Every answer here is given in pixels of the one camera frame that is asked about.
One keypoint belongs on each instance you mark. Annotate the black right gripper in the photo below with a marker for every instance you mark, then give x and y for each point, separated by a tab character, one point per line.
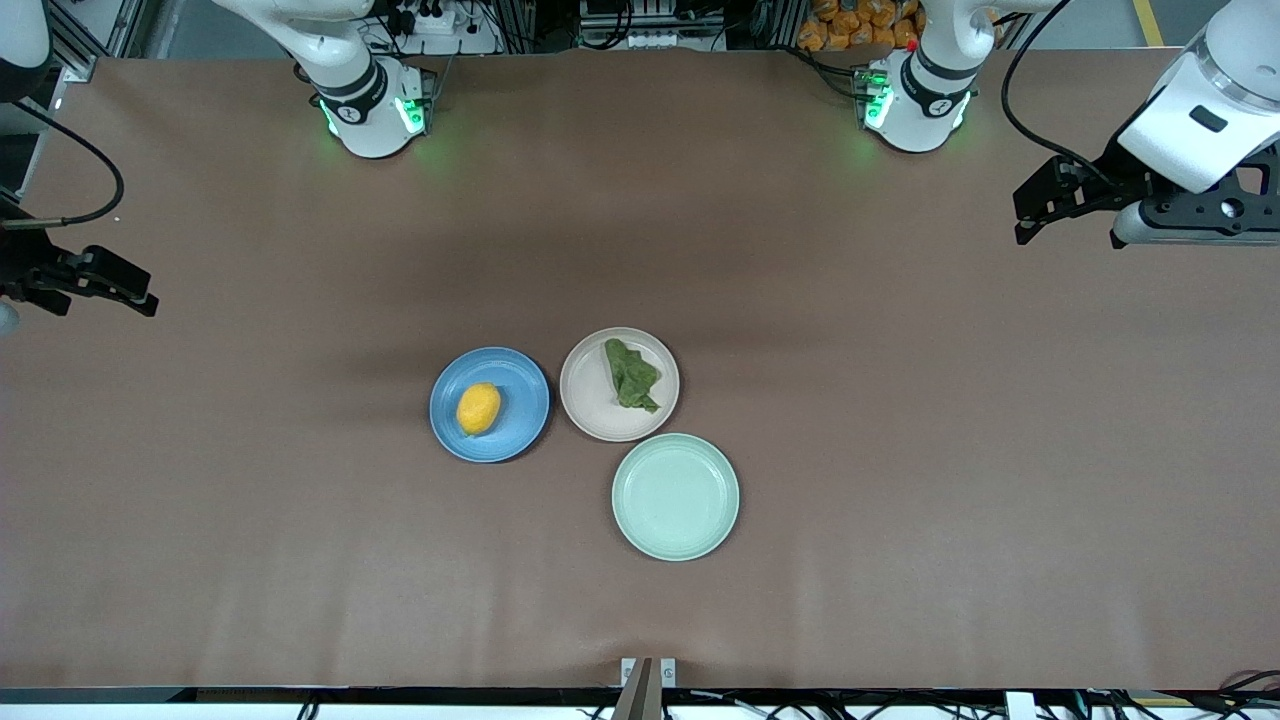
22	266

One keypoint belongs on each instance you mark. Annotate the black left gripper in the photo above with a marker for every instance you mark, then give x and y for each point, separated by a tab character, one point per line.
1108	178

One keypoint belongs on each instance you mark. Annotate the yellow lemon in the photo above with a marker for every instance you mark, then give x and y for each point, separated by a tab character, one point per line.
479	408

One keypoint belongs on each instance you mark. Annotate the green lettuce leaf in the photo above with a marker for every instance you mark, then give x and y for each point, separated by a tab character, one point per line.
631	377

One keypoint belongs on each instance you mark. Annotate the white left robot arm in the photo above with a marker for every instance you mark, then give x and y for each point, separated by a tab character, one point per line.
1195	110

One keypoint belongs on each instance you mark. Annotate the bag of orange snacks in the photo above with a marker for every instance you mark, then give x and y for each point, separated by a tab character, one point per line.
850	25

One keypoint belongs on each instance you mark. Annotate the brown table cover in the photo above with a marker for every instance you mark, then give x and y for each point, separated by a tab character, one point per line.
640	230

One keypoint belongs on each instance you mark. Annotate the white power strip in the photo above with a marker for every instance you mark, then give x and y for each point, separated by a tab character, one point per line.
432	20

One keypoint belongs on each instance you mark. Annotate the blue round plate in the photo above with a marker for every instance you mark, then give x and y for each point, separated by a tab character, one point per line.
520	420

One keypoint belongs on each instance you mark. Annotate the mint green round plate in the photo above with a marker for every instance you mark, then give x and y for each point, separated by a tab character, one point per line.
675	497

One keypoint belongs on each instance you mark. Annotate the beige round plate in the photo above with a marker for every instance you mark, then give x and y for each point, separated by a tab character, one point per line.
590	385

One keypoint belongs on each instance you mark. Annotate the black table edge rail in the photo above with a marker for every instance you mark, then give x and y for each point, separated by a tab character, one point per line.
300	694

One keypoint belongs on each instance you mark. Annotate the metal table edge bracket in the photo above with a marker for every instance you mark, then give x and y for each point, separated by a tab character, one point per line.
648	685

